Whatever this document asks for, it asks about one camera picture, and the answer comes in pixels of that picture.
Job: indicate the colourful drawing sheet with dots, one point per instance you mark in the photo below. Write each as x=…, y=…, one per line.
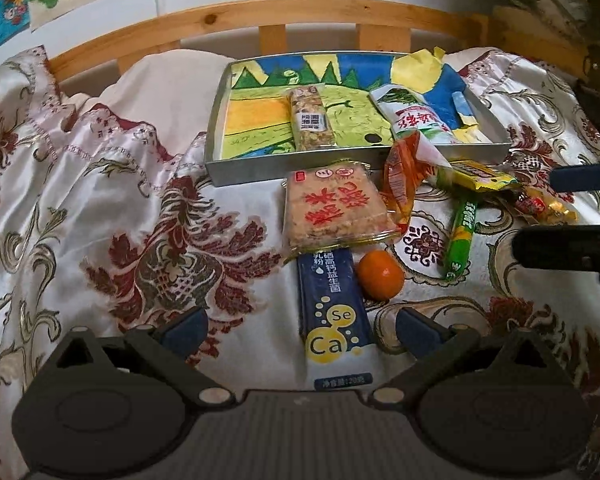
x=260, y=120

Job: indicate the yellow and green snack packet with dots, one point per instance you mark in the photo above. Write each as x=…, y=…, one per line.
x=480, y=177

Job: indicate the wooden furniture frame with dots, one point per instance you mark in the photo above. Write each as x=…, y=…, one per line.
x=530, y=25

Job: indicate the rice cracker packet red print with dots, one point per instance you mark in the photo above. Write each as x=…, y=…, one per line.
x=335, y=205

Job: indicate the gold snack packet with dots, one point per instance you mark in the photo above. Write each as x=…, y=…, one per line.
x=550, y=210

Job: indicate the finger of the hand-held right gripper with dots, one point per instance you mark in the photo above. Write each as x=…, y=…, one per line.
x=565, y=250
x=587, y=177

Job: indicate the green sausage stick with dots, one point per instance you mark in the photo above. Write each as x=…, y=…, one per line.
x=460, y=240

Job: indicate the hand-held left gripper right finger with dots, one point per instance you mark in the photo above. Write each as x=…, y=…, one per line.
x=417, y=332

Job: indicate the orange mandarin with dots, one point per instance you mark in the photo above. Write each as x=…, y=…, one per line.
x=380, y=275

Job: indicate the orange translucent snack wrapper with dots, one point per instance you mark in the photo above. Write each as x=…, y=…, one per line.
x=405, y=175

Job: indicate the wooden bed headboard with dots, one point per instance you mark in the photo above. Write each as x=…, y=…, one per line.
x=230, y=15

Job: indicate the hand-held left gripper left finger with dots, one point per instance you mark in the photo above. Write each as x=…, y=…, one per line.
x=185, y=332

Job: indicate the clear nut bar packet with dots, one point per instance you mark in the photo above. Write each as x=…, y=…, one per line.
x=312, y=120

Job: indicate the grey metal tray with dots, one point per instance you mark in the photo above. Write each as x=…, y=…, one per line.
x=280, y=172

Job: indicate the green and white snack packet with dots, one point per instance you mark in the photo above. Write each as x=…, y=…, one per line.
x=420, y=120

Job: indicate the cream pillow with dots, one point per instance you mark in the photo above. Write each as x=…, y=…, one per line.
x=165, y=95

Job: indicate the blue and white powder sachet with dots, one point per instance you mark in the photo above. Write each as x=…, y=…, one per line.
x=330, y=300

